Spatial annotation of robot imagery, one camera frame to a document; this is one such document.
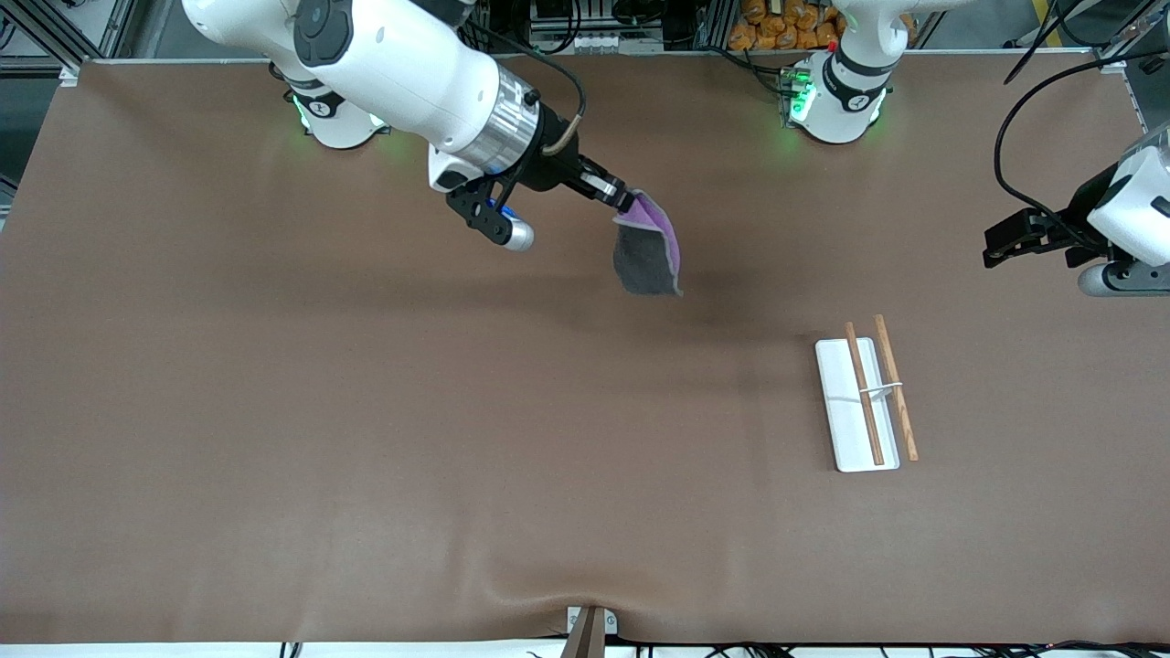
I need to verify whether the grey and purple towel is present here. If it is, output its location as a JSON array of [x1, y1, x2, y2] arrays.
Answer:
[[611, 189, 686, 299]]

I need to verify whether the grey equipment box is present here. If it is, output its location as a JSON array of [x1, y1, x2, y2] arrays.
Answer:
[[528, 0, 673, 54]]

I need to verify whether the brown table mat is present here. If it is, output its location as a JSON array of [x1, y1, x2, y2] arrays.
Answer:
[[0, 50, 1170, 645]]

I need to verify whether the orange snack bags pile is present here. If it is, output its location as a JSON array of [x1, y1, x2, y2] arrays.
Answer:
[[729, 0, 846, 52]]

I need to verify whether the white rectangular tray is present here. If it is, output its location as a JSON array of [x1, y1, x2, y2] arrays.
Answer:
[[814, 313, 920, 473]]

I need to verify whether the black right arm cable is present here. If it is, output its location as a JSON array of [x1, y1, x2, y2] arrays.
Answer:
[[471, 20, 588, 154]]

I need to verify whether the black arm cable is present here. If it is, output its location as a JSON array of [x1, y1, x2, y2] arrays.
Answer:
[[471, 20, 588, 154], [994, 0, 1170, 243]]

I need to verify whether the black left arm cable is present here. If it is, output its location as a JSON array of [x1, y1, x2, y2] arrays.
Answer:
[[994, 0, 1170, 243]]

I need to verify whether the aluminium frame profile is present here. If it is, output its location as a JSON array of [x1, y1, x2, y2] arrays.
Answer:
[[0, 0, 138, 76], [1092, 0, 1170, 76]]

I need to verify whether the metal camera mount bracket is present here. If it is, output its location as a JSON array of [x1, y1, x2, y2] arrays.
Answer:
[[565, 605, 619, 658]]

